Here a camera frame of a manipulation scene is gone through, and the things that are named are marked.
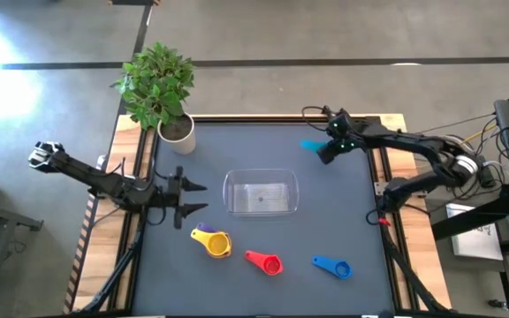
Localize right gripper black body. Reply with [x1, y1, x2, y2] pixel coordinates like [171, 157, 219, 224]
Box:
[316, 111, 365, 166]

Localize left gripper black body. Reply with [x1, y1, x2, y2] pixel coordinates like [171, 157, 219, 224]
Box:
[150, 165, 186, 230]

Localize teal plastic measuring cup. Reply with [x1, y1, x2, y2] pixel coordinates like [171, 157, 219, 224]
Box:
[300, 140, 329, 155]

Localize yellow plastic measuring cup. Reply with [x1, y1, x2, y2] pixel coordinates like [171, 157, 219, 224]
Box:
[190, 227, 233, 260]

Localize red plastic measuring cup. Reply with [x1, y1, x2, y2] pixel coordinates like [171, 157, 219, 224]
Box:
[244, 249, 285, 276]

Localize blue plastic measuring cup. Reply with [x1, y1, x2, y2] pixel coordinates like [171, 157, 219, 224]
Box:
[311, 254, 353, 280]

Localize clear plastic basket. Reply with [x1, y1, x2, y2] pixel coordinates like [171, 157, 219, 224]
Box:
[222, 168, 300, 217]

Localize beige plant pot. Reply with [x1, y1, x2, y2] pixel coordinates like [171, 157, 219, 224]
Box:
[156, 113, 197, 156]

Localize wooden table side board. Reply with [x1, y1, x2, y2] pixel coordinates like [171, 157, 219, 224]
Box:
[72, 115, 156, 313]
[377, 113, 452, 310]

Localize green leafy plant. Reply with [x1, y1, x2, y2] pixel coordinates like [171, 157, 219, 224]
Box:
[111, 42, 196, 132]

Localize white printed box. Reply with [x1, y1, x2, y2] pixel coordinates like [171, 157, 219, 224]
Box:
[444, 201, 505, 261]

